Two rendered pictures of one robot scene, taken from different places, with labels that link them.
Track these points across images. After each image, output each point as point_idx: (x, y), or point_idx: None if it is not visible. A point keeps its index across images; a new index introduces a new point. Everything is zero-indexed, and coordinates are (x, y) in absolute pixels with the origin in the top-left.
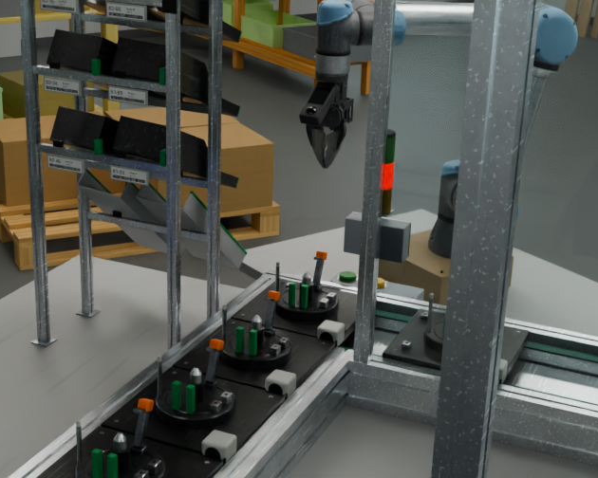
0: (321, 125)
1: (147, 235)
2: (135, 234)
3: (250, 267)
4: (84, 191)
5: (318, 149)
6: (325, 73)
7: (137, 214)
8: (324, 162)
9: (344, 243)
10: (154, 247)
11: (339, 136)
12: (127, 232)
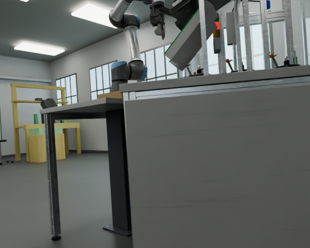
0: (164, 22)
1: (188, 48)
2: (183, 48)
3: (121, 98)
4: (211, 10)
5: (164, 31)
6: (164, 2)
7: (207, 29)
8: (164, 37)
9: (220, 46)
10: (178, 59)
11: (165, 27)
12: (181, 48)
